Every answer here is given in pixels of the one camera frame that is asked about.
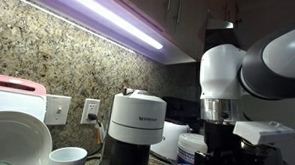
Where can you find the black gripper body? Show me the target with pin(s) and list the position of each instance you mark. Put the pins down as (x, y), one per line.
(218, 137)

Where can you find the Lysol wipes canister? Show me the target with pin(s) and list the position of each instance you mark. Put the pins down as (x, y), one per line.
(189, 151)

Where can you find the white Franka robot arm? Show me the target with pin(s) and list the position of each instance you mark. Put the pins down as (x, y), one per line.
(221, 72)

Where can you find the white Nespresso coffee machine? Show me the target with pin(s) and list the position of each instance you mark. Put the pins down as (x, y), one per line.
(136, 118)

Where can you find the wooden upper cabinet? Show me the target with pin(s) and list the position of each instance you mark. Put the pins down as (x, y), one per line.
(189, 34)

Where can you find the silver range hood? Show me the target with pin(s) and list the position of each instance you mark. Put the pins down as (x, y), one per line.
(220, 24)

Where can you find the under-cabinet light strip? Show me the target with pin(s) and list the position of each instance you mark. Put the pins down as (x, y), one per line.
(123, 21)

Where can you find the white ceramic mug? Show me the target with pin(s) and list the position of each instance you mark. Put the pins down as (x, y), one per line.
(67, 157)

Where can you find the white cutting board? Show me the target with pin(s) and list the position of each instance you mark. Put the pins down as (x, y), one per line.
(16, 102)

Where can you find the pink cutting board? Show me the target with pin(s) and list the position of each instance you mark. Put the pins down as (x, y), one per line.
(17, 82)

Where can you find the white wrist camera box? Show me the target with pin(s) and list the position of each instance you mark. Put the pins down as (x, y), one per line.
(262, 132)

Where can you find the white wall outlet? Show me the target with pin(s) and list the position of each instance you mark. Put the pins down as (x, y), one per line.
(91, 106)

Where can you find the white light switch plate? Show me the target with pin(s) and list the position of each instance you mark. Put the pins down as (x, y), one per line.
(57, 110)

